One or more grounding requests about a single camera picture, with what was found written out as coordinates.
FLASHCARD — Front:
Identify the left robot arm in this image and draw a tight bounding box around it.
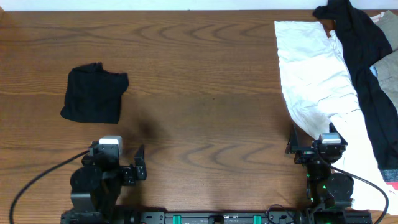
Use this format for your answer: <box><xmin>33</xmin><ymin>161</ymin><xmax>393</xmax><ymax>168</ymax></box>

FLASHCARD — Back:
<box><xmin>60</xmin><ymin>141</ymin><xmax>147</xmax><ymax>224</ymax></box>

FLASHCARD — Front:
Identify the grey garment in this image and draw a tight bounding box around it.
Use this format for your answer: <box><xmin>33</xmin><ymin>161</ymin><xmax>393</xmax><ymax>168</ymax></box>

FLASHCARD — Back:
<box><xmin>370</xmin><ymin>11</ymin><xmax>397</xmax><ymax>109</ymax></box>

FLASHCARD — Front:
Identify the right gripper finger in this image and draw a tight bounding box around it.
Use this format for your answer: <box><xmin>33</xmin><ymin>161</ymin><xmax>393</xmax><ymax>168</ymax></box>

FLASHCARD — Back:
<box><xmin>329</xmin><ymin>123</ymin><xmax>348</xmax><ymax>146</ymax></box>
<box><xmin>285</xmin><ymin>124</ymin><xmax>300</xmax><ymax>154</ymax></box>

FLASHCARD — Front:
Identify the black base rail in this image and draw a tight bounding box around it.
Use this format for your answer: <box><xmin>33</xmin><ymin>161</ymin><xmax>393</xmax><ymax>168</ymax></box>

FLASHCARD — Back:
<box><xmin>60</xmin><ymin>208</ymin><xmax>374</xmax><ymax>224</ymax></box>

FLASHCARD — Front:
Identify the dark navy garment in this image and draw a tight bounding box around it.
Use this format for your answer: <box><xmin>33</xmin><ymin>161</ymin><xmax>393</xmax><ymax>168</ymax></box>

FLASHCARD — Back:
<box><xmin>313</xmin><ymin>0</ymin><xmax>397</xmax><ymax>170</ymax></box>

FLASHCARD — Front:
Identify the white shirt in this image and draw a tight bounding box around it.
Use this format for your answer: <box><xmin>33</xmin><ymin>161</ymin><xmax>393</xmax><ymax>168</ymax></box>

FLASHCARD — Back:
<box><xmin>274</xmin><ymin>21</ymin><xmax>397</xmax><ymax>215</ymax></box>

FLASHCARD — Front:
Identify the black Sytrogen t-shirt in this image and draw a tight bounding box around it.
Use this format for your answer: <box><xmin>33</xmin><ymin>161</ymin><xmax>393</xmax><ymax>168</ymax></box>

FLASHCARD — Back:
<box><xmin>60</xmin><ymin>63</ymin><xmax>129</xmax><ymax>124</ymax></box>

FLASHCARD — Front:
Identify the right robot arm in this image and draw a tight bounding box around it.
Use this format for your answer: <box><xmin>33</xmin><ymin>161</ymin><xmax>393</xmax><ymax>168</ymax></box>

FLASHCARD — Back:
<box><xmin>285</xmin><ymin>124</ymin><xmax>354</xmax><ymax>224</ymax></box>

